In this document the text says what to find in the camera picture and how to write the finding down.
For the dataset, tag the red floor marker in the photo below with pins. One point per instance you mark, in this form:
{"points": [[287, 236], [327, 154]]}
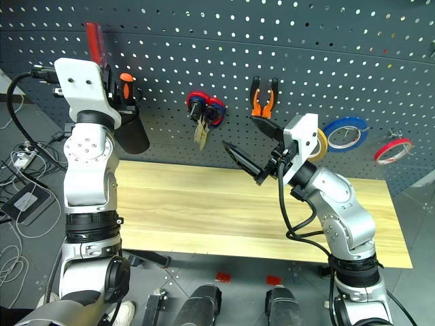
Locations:
{"points": [[273, 280], [223, 276]]}

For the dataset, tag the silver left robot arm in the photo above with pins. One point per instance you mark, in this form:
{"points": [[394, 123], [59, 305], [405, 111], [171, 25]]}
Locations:
{"points": [[88, 163]]}

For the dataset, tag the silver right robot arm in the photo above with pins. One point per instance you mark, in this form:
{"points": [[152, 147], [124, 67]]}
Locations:
{"points": [[340, 210]]}

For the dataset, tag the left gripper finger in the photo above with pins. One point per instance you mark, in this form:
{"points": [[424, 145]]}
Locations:
{"points": [[107, 78]]}

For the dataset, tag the black flat floor box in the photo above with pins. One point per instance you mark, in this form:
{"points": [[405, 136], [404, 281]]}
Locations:
{"points": [[27, 203]]}

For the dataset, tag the black table foot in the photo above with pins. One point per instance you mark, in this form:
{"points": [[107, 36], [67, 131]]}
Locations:
{"points": [[149, 258]]}

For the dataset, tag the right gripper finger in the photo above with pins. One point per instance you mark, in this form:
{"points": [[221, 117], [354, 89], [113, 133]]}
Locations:
{"points": [[241, 159], [268, 129]]}

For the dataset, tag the dark rounded shape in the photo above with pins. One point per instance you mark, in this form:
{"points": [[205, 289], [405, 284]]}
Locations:
{"points": [[200, 305], [282, 305]]}

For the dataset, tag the blue tape roll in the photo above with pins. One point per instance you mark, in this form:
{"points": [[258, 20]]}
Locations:
{"points": [[334, 127]]}

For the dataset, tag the white shoe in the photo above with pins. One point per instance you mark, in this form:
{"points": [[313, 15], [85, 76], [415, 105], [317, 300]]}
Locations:
{"points": [[126, 310], [47, 299]]}

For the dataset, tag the red and blue scissors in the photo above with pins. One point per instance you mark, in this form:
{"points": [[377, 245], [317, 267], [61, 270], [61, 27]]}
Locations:
{"points": [[194, 95]]}

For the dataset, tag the orange and black screwdriver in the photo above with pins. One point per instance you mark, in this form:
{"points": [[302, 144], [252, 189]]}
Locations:
{"points": [[126, 89]]}

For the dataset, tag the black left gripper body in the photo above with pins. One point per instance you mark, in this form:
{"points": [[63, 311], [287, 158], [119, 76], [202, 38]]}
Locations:
{"points": [[119, 102]]}

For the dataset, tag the red tape roll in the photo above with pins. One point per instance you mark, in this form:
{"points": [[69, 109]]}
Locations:
{"points": [[385, 153]]}

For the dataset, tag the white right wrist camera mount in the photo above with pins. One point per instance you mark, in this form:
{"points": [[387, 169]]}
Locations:
{"points": [[302, 136]]}

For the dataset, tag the dark grey perforated pegboard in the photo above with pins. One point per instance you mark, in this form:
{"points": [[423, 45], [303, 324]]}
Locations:
{"points": [[238, 57]]}

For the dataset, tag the white power strip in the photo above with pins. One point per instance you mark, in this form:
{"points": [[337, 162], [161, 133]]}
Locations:
{"points": [[22, 160]]}

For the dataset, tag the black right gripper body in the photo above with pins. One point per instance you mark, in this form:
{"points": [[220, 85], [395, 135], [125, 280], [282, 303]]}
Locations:
{"points": [[275, 161]]}

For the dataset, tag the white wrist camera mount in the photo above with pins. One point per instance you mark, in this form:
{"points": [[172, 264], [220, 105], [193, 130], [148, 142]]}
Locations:
{"points": [[302, 136], [85, 88]]}

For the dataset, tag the clear tan tape roll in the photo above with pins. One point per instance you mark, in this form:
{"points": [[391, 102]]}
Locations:
{"points": [[323, 142]]}

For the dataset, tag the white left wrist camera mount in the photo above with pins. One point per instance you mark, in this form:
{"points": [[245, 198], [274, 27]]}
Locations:
{"points": [[85, 88]]}

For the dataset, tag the black metal floor frame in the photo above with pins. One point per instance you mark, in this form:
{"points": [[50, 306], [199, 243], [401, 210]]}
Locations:
{"points": [[156, 307]]}

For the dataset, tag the orange and black pliers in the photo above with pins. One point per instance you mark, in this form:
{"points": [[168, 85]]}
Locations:
{"points": [[256, 105]]}

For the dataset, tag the black cup holder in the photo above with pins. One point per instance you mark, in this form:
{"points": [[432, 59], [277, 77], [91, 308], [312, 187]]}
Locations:
{"points": [[134, 132]]}

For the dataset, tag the metal double peg hook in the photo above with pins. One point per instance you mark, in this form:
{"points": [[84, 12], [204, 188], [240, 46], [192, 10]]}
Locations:
{"points": [[396, 132]]}

